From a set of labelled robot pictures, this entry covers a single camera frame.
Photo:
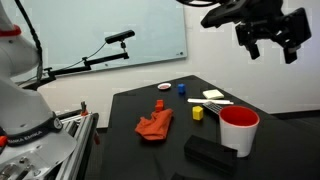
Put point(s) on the aluminium frame rail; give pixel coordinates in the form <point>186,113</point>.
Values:
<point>80,140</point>

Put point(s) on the orange cloth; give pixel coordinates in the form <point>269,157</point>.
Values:
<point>155,125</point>

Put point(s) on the white stick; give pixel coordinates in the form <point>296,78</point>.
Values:
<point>209,101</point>

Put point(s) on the orange cube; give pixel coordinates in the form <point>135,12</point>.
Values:
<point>159,105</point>

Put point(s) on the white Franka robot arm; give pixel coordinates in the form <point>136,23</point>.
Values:
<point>20,100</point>

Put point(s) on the white sticky note pad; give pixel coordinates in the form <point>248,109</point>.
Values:
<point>213,94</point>

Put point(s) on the red and black frame clamp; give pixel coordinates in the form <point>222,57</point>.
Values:
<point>83,109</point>

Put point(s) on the white cup with red inside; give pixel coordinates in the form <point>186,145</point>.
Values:
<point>238,138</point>

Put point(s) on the glass whiteboard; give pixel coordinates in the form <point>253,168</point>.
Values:
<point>100,20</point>

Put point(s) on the black rectangular box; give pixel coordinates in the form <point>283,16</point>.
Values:
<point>210,154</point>

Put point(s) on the yellow cube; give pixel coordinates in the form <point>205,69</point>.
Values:
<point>197,113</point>

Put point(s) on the small red base clip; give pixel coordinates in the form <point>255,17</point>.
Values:
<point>3,140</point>

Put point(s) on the small red and white dish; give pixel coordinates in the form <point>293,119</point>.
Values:
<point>164,86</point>

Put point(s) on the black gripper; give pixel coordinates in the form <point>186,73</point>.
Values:
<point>276,23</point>

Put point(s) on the black camera on boom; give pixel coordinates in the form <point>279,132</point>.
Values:
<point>119,36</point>

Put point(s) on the blue cube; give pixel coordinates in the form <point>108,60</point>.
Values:
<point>181,88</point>

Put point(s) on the remote control with buttons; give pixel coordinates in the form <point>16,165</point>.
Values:
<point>213,107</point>

